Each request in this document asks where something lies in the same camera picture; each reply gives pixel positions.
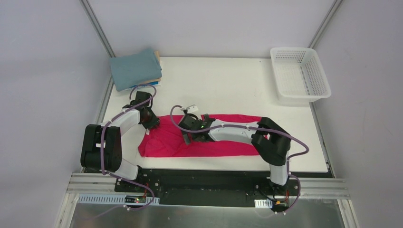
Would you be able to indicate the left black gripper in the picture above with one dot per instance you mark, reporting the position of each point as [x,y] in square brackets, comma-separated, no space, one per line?
[151,123]

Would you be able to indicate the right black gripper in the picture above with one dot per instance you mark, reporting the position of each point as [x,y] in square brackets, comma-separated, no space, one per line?
[186,134]

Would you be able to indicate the red t shirt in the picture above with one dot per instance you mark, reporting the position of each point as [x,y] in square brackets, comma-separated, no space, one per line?
[167,141]

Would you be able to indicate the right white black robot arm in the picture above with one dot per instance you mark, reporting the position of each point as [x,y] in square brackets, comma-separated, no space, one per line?
[269,140]

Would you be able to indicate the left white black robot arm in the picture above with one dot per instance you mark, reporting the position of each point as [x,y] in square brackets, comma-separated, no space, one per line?
[102,143]

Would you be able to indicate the folded blue white t shirt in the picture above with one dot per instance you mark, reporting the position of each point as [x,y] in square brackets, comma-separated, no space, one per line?
[154,83]

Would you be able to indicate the folded teal t shirt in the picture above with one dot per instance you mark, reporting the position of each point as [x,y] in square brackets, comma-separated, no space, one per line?
[128,71]

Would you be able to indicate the folded beige t shirt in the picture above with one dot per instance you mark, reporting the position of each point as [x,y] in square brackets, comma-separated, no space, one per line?
[157,55]

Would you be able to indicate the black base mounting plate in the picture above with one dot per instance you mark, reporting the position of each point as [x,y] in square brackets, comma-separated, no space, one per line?
[238,189]

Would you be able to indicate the white plastic basket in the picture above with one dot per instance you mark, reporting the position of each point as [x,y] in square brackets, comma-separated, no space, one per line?
[299,75]

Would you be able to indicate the left white cable duct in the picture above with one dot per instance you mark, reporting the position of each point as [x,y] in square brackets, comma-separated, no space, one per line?
[129,200]

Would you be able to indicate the white cable duct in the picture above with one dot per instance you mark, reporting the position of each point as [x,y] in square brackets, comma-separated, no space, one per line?
[263,203]
[129,200]

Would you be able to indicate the aluminium frame rail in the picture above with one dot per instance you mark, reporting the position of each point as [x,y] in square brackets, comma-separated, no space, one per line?
[310,188]

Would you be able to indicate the right white cable duct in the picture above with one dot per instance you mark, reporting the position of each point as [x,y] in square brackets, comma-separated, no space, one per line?
[263,203]

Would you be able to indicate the left aluminium corner post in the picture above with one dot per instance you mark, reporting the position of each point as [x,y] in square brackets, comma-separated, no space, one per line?
[97,27]

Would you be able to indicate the aluminium corner post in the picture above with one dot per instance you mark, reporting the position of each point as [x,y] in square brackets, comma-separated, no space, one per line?
[97,27]
[336,4]

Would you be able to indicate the right aluminium corner post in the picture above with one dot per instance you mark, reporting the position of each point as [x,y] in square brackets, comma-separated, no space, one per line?
[336,4]

